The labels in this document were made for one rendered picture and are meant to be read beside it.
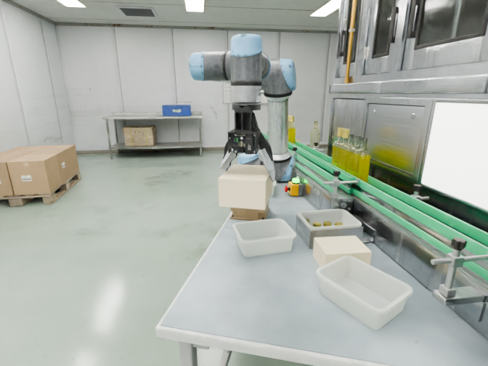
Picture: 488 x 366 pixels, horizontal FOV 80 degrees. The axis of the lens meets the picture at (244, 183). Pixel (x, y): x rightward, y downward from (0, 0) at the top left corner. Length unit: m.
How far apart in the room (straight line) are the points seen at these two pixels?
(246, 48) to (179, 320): 0.71
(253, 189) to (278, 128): 0.57
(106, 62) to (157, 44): 1.18
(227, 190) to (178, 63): 6.53
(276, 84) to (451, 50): 0.63
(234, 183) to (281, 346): 0.41
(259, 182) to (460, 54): 0.90
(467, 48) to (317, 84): 6.49
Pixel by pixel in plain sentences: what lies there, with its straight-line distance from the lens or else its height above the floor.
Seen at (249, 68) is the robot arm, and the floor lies 1.39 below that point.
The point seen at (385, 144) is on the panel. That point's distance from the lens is 1.54.
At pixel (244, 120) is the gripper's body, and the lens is 0.72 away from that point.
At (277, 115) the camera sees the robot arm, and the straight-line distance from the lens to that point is 1.23.
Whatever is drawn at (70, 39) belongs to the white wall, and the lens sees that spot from 7.69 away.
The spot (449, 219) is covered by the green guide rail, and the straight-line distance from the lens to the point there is 1.14.
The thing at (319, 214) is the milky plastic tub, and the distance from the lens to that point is 1.34.
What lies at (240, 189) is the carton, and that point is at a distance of 0.73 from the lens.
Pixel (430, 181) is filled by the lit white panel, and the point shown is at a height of 1.01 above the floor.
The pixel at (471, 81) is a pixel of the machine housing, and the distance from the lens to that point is 1.23.
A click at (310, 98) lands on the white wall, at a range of 7.64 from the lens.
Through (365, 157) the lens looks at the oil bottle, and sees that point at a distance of 1.45.
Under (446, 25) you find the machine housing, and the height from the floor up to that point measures 1.58.
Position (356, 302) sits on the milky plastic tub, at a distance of 0.89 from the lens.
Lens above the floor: 1.33
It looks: 17 degrees down
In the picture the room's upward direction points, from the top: straight up
